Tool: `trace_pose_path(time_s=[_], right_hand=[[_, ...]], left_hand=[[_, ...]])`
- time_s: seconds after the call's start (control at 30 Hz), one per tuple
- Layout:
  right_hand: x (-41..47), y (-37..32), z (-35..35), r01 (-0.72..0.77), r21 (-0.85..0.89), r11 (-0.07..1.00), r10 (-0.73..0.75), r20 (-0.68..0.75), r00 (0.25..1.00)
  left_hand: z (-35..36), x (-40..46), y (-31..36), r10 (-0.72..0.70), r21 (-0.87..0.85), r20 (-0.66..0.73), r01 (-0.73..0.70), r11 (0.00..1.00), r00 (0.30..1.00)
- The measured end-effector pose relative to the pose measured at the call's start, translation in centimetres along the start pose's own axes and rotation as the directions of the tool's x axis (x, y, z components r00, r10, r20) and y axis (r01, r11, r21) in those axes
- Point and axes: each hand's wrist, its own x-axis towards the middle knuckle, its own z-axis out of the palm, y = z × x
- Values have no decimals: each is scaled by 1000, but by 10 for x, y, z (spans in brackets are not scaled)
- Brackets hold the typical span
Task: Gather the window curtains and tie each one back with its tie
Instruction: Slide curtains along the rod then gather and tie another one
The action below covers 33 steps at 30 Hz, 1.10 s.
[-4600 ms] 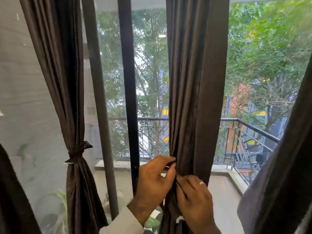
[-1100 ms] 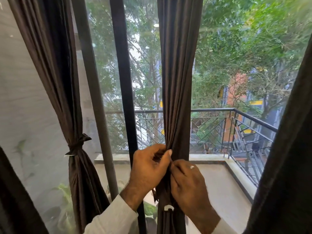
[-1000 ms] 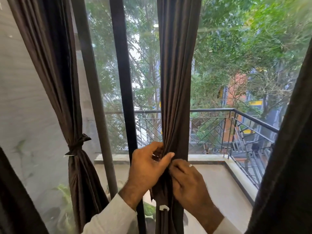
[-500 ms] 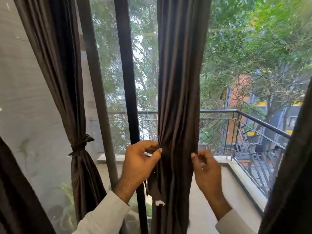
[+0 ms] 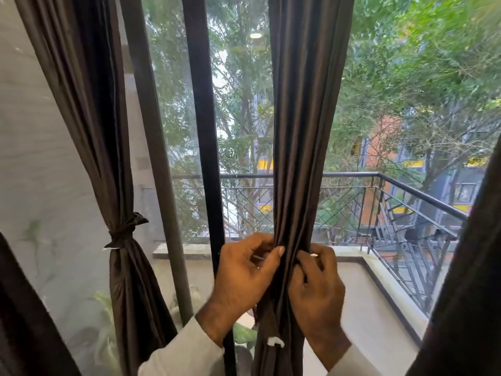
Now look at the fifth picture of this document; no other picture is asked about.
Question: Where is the person's left hand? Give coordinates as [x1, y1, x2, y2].
[195, 232, 285, 347]

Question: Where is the person's right hand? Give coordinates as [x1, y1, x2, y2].
[288, 243, 352, 372]

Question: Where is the curtain tie with white tag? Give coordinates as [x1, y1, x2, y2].
[254, 301, 285, 348]

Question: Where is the dark brown curtain tie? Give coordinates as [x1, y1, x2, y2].
[102, 212, 149, 251]

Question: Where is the dark brown curtain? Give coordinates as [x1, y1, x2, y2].
[0, 232, 81, 376]
[405, 133, 501, 376]
[13, 0, 177, 376]
[252, 0, 356, 376]

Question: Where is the person's left forearm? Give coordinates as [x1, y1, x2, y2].
[137, 316, 226, 376]

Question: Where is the person's right forearm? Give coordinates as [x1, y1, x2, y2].
[328, 344, 383, 376]

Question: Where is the black metal balcony railing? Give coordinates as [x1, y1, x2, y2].
[172, 172, 469, 316]

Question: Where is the orange brick building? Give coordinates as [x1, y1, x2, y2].
[352, 115, 490, 228]

